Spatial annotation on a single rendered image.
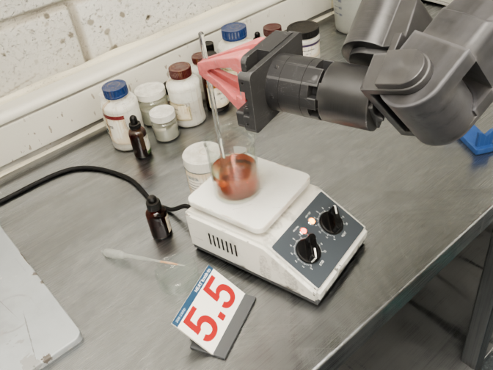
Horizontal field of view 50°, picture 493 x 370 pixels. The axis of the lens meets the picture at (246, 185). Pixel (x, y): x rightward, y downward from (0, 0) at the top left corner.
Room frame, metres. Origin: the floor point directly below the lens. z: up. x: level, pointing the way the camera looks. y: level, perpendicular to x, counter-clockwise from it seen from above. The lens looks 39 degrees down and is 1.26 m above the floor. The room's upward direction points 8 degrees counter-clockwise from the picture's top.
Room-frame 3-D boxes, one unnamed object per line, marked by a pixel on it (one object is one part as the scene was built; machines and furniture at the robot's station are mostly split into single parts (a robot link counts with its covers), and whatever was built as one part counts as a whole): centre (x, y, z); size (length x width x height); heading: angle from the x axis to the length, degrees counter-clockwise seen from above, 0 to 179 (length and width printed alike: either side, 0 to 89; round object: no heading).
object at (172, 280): (0.47, 0.10, 0.76); 0.06 x 0.06 x 0.02
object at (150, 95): (0.88, 0.15, 0.78); 0.06 x 0.06 x 0.07
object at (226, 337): (0.39, 0.06, 0.77); 0.09 x 0.06 x 0.04; 151
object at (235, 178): (0.52, 0.01, 0.88); 0.07 x 0.06 x 0.08; 21
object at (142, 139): (0.77, 0.17, 0.79); 0.03 x 0.03 x 0.08
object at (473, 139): (0.68, -0.37, 0.77); 0.10 x 0.03 x 0.04; 7
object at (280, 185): (0.53, 0.00, 0.83); 0.12 x 0.12 x 0.01; 49
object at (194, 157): (0.63, 0.06, 0.79); 0.06 x 0.06 x 0.08
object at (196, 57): (0.95, 0.05, 0.79); 0.05 x 0.05 x 0.09
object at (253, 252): (0.51, -0.02, 0.79); 0.22 x 0.13 x 0.08; 49
